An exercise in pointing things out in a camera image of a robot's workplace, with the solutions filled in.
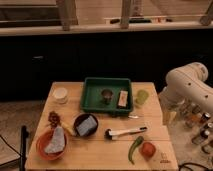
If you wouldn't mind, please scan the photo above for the red apple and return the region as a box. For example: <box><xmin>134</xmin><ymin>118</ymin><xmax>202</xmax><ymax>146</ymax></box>
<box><xmin>140</xmin><ymin>142</ymin><xmax>156</xmax><ymax>158</ymax></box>

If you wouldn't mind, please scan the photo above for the green plastic tray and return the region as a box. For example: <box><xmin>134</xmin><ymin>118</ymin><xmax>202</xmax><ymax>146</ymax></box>
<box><xmin>80</xmin><ymin>77</ymin><xmax>133</xmax><ymax>116</ymax></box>

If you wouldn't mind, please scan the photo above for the beige sponge block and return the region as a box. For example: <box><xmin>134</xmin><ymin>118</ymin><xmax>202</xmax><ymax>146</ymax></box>
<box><xmin>118</xmin><ymin>91</ymin><xmax>128</xmax><ymax>107</ymax></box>

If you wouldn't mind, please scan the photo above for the black cable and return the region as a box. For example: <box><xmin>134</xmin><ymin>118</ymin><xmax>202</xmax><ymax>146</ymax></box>
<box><xmin>178</xmin><ymin>162</ymin><xmax>213</xmax><ymax>171</ymax></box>

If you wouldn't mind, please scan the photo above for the white paper cup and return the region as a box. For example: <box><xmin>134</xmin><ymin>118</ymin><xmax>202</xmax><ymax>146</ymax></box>
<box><xmin>52</xmin><ymin>87</ymin><xmax>68</xmax><ymax>104</ymax></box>

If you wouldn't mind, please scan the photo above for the blue grey sponge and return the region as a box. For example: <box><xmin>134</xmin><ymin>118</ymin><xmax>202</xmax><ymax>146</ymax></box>
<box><xmin>77</xmin><ymin>116</ymin><xmax>97</xmax><ymax>136</ymax></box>

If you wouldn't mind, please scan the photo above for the green chili pepper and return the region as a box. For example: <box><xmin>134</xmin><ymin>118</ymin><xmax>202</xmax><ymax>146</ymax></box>
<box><xmin>128</xmin><ymin>136</ymin><xmax>144</xmax><ymax>163</ymax></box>

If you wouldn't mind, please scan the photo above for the orange bowl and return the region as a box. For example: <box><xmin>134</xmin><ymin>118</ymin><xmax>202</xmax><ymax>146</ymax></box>
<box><xmin>36</xmin><ymin>130</ymin><xmax>65</xmax><ymax>161</ymax></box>

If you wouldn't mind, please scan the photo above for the brown grape bunch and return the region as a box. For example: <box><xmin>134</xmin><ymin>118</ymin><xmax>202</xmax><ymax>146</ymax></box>
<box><xmin>48</xmin><ymin>111</ymin><xmax>60</xmax><ymax>128</ymax></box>

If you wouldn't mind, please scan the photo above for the green plastic cup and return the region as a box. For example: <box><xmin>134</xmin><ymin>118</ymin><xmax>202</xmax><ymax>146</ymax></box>
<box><xmin>135</xmin><ymin>89</ymin><xmax>149</xmax><ymax>105</ymax></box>

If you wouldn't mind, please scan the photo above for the grey cloth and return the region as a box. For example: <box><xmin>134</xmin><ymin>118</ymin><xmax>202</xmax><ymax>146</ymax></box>
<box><xmin>45</xmin><ymin>126</ymin><xmax>65</xmax><ymax>154</ymax></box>

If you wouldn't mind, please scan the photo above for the yellow banana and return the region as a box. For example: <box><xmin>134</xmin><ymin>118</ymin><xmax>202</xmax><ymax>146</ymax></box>
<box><xmin>61</xmin><ymin>122</ymin><xmax>76</xmax><ymax>136</ymax></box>

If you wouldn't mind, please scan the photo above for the black white brush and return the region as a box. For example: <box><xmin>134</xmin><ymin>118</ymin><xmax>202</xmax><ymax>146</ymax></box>
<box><xmin>105</xmin><ymin>127</ymin><xmax>147</xmax><ymax>140</ymax></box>

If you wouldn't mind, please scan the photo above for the dark bowl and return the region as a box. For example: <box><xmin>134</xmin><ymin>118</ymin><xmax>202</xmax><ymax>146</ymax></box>
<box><xmin>73</xmin><ymin>113</ymin><xmax>98</xmax><ymax>137</ymax></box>

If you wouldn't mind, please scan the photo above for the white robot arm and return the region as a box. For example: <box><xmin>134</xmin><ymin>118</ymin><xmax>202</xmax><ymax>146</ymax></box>
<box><xmin>158</xmin><ymin>62</ymin><xmax>213</xmax><ymax>125</ymax></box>

